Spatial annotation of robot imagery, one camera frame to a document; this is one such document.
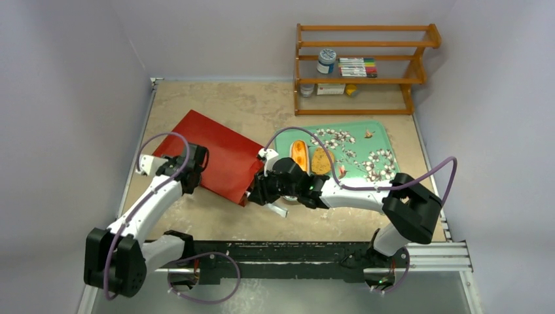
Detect long glazed fake bread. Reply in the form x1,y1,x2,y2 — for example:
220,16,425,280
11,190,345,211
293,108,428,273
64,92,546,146
289,140,310,173

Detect metal serving tongs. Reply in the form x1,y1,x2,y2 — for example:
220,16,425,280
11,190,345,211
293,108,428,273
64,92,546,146
265,203,289,218

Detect round brown fake bread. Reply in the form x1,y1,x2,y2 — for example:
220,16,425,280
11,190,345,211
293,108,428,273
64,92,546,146
310,147,335,175

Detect red paper bag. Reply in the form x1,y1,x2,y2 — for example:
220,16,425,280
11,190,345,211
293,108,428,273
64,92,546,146
173,110,263,207

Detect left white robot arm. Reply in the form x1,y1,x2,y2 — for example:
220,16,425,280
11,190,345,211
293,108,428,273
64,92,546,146
84,143,209,300

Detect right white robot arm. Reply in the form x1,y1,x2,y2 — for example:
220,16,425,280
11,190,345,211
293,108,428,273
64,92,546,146
247,158,442,266

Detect green floral tray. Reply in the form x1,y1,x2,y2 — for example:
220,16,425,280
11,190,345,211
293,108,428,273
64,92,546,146
274,120,399,186

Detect small grey jar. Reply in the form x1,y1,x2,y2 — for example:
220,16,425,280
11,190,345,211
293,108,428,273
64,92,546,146
299,84,315,97

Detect small white box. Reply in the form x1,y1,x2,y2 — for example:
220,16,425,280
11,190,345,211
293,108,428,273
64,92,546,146
316,84,346,96

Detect yellow small object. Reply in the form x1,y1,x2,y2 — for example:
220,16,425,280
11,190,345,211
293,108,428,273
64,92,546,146
344,84,359,97

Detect wooden shelf rack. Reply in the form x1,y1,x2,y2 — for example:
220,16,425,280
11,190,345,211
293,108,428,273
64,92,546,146
293,24,442,116

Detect coloured marker pen set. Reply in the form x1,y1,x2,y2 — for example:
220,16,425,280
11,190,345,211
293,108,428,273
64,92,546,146
338,58,378,78

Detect white jar blue lid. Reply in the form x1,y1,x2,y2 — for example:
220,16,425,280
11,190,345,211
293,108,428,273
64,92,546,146
317,48,337,74

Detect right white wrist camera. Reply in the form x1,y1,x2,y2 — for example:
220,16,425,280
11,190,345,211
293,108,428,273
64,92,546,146
257,148,279,176

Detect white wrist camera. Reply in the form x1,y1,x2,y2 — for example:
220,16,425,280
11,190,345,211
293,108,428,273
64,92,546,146
257,148,279,176
134,154,167,177

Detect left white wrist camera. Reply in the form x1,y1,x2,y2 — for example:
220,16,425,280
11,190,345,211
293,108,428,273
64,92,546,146
134,154,167,177

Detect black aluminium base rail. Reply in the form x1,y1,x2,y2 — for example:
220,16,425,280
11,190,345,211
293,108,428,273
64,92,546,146
159,240,472,289

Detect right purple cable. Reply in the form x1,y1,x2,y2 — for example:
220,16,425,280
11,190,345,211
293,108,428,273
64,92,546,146
263,126,458,296

